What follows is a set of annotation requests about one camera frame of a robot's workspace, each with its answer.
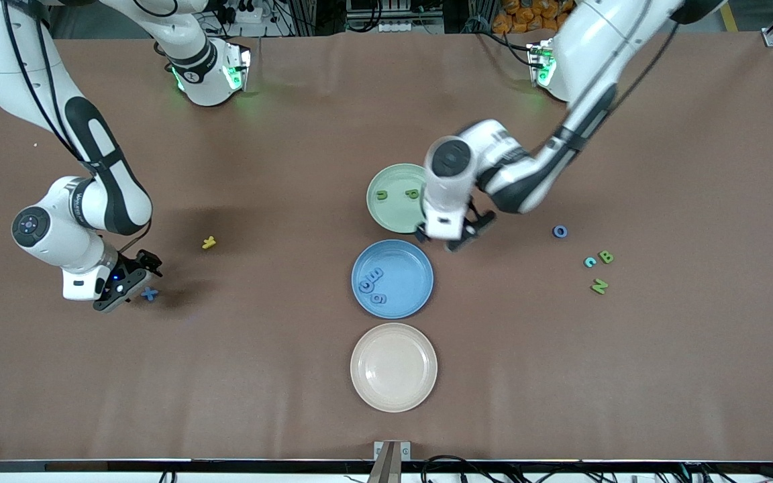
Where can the grey metal camera mount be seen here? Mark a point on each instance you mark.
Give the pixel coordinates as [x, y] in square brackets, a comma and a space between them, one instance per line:
[392, 463]

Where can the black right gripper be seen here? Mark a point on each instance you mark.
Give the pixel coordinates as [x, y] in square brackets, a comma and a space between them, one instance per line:
[143, 262]

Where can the black table edge rail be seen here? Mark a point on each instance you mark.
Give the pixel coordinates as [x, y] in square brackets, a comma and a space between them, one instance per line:
[158, 465]

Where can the green foam letter N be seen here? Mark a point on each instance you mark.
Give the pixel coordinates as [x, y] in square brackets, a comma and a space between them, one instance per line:
[599, 286]

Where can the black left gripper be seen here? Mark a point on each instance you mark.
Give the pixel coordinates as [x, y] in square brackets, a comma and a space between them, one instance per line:
[421, 235]

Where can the pale green round plate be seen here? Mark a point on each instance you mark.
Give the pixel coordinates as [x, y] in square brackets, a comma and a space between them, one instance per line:
[393, 215]

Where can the blue foam letter C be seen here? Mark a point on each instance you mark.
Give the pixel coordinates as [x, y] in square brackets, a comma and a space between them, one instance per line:
[361, 286]

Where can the beige round plate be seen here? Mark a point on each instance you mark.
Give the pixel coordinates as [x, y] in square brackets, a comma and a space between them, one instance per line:
[394, 367]

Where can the green foam letter B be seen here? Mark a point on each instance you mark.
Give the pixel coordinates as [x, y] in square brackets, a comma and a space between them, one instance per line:
[606, 257]

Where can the blue foam letter X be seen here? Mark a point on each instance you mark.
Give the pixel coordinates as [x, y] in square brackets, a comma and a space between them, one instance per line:
[151, 294]

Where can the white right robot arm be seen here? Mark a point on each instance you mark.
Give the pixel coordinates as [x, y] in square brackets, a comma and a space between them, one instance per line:
[64, 228]

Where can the brown table cover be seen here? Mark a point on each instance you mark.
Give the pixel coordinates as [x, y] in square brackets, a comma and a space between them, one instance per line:
[158, 376]

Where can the white power strip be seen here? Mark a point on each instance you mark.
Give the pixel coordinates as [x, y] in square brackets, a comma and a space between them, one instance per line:
[249, 12]
[400, 27]

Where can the teal foam letter C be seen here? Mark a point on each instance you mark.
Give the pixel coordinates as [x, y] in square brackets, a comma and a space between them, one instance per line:
[586, 262]

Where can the blue round plate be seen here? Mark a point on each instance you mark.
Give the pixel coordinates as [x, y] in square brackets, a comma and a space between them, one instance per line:
[406, 268]

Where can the pile of orange objects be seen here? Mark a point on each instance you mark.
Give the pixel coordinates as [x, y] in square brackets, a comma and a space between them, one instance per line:
[527, 13]

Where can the blue foam letter E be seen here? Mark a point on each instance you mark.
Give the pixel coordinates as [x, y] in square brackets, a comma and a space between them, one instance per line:
[376, 274]

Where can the yellow foam letter K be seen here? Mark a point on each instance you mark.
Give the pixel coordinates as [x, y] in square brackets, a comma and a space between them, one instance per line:
[208, 243]

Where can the blue foam letter O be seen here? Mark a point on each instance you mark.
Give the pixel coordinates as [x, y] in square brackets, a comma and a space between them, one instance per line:
[555, 231]

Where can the blue foam number 6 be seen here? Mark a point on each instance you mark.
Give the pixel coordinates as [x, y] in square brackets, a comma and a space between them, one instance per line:
[378, 298]

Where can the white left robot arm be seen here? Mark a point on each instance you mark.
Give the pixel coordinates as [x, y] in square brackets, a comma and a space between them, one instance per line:
[594, 40]

